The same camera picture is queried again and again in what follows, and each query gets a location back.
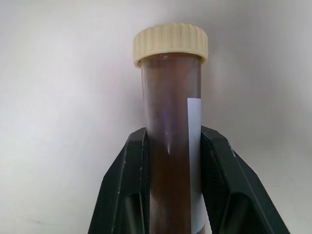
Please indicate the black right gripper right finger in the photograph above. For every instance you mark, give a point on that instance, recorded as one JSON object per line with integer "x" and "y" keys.
{"x": 239, "y": 185}

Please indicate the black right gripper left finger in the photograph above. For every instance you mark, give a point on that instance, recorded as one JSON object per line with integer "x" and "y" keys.
{"x": 122, "y": 185}

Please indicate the brown test tube cream cap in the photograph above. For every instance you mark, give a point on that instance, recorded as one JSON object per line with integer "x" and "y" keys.
{"x": 170, "y": 122}

